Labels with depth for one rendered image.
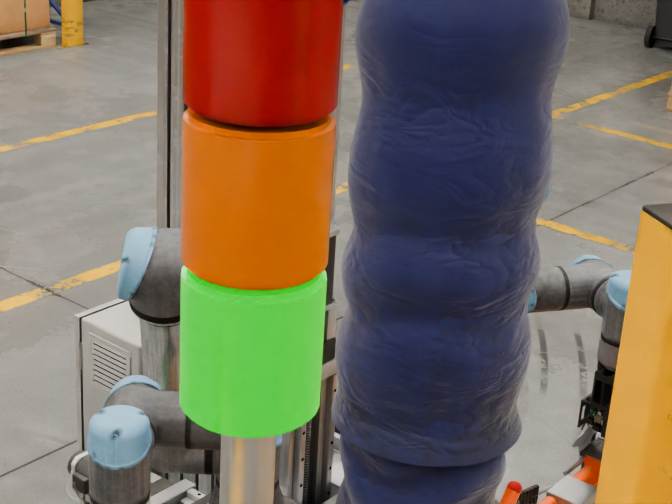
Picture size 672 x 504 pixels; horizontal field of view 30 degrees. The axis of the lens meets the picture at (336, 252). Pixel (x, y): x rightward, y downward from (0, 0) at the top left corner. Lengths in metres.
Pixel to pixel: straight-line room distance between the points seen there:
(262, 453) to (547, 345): 5.09
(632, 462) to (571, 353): 4.57
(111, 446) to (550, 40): 0.69
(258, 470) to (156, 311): 1.53
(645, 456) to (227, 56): 0.60
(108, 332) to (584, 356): 3.19
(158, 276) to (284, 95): 1.56
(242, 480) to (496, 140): 0.93
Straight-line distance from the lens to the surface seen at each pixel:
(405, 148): 1.35
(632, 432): 0.92
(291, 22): 0.38
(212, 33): 0.38
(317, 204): 0.40
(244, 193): 0.39
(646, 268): 0.88
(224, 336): 0.41
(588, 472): 2.18
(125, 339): 2.59
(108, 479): 1.56
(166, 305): 1.97
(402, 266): 1.39
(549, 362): 5.38
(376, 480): 1.55
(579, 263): 2.16
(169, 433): 1.63
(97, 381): 2.70
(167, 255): 1.93
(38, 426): 4.74
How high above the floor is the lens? 2.38
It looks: 22 degrees down
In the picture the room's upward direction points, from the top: 4 degrees clockwise
